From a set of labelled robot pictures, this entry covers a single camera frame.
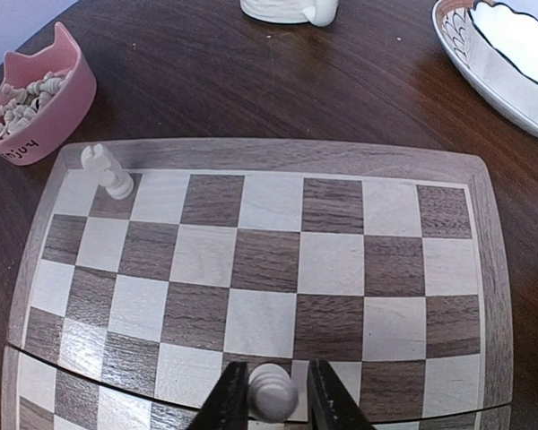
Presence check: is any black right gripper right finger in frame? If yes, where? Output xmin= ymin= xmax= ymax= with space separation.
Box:
xmin=307 ymin=359 xmax=376 ymax=430

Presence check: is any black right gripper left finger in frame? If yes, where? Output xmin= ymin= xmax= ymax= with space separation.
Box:
xmin=187 ymin=361 xmax=248 ymax=430

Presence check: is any white queen chess piece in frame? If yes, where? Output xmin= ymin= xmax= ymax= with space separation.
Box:
xmin=247 ymin=363 xmax=299 ymax=423

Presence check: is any white knight chess piece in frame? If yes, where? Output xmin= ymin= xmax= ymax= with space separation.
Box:
xmin=81 ymin=143 xmax=135 ymax=200

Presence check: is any wooden chess board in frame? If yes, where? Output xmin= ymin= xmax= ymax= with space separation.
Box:
xmin=1 ymin=139 xmax=513 ymax=429

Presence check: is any white chess pieces pile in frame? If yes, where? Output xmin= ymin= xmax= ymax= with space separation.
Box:
xmin=0 ymin=70 xmax=73 ymax=139

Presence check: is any patterned ceramic plate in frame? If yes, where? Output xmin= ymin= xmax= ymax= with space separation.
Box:
xmin=432 ymin=1 xmax=538 ymax=138

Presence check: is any pink cat-ear bowl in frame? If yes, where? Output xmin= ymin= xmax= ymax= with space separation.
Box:
xmin=0 ymin=21 xmax=97 ymax=166

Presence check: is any cream ribbed mug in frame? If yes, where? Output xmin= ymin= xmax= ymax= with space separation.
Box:
xmin=239 ymin=0 xmax=339 ymax=27

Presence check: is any white scalloped bowl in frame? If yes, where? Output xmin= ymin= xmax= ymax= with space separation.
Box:
xmin=465 ymin=1 xmax=538 ymax=125

